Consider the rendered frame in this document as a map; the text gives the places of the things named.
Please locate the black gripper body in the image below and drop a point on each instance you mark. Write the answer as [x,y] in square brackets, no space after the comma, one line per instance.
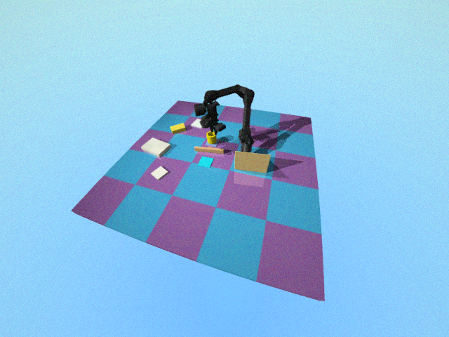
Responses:
[219,126]

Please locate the yellow cup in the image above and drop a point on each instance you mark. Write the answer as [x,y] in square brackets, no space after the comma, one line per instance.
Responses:
[211,137]

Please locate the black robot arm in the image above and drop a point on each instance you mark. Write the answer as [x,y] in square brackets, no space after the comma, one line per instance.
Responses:
[213,95]

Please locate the tan flat bar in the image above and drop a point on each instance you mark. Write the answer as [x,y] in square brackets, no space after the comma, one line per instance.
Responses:
[209,149]

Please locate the small white flat block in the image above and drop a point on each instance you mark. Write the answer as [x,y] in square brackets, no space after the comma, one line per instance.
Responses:
[159,173]

